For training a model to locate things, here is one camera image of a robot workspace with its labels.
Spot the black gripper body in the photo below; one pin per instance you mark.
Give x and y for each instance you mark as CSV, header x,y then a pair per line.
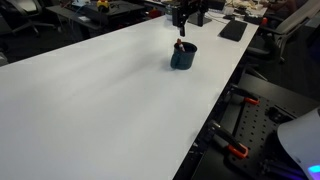
x,y
180,15

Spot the orange Expo marker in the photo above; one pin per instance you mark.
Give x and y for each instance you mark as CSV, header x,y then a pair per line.
x,y
180,45

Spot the dark teal mug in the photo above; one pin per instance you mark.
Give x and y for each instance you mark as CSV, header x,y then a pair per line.
x,y
183,58

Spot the small red object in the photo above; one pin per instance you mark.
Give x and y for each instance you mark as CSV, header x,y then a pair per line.
x,y
154,13

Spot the black computer mouse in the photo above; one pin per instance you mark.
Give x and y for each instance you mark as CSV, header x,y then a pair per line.
x,y
229,17

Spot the black keyboard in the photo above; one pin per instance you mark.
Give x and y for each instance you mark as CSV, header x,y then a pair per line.
x,y
233,30

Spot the yellow and red button box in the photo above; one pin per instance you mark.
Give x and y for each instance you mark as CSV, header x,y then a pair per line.
x,y
103,5

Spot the black background desk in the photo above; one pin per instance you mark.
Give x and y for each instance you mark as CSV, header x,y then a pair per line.
x,y
100,16

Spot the grey office chair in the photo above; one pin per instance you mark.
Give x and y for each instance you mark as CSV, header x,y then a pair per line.
x,y
286,26

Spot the black office chair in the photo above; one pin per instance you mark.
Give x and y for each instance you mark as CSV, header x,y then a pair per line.
x,y
23,15

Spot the white device with blue light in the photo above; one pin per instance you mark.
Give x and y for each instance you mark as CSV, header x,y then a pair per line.
x,y
300,143

